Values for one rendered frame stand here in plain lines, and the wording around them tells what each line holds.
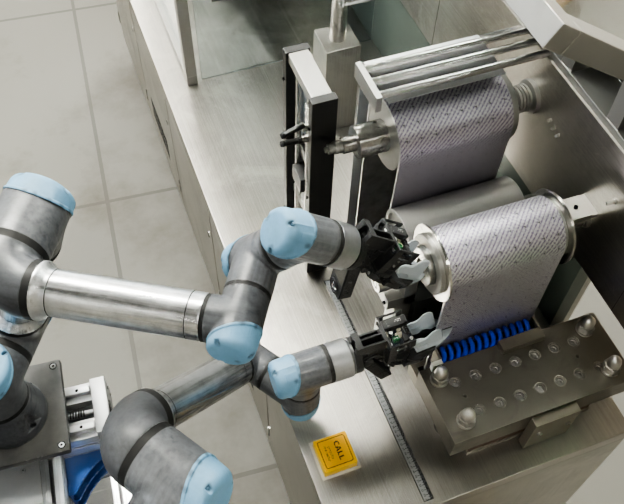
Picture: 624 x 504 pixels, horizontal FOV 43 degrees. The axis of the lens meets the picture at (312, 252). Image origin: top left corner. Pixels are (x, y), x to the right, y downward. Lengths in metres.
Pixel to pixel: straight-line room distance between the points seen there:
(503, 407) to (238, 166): 0.91
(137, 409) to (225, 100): 1.14
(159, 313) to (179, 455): 0.21
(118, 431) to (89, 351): 1.60
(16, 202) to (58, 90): 2.35
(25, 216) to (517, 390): 0.96
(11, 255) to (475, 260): 0.77
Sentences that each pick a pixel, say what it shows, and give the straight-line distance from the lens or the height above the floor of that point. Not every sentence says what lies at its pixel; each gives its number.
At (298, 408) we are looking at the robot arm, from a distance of 1.54.
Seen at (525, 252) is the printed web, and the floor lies 1.28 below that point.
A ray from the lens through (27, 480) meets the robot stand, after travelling 1.90.
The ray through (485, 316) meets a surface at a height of 1.09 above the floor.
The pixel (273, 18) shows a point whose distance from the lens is 2.22.
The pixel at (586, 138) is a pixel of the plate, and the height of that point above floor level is 1.39.
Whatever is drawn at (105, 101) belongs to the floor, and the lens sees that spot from 3.58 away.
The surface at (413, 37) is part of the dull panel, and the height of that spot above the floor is 1.09.
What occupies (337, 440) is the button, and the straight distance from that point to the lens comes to 1.63.
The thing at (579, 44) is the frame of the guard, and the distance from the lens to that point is 0.84.
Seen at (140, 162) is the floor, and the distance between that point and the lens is 3.31.
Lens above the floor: 2.44
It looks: 55 degrees down
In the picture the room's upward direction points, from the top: 2 degrees clockwise
